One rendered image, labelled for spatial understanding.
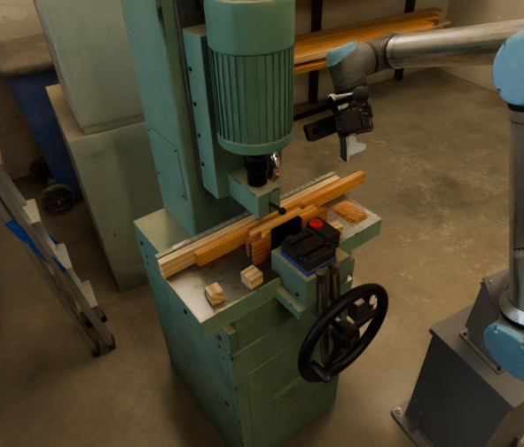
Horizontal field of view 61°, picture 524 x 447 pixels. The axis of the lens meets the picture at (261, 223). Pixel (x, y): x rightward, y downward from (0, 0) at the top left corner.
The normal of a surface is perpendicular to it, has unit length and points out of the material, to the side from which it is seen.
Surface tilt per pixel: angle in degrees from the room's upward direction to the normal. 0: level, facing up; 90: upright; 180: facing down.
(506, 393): 0
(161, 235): 0
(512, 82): 88
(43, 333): 0
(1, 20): 90
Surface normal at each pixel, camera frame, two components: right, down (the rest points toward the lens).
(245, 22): -0.08, 0.63
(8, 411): -0.03, -0.77
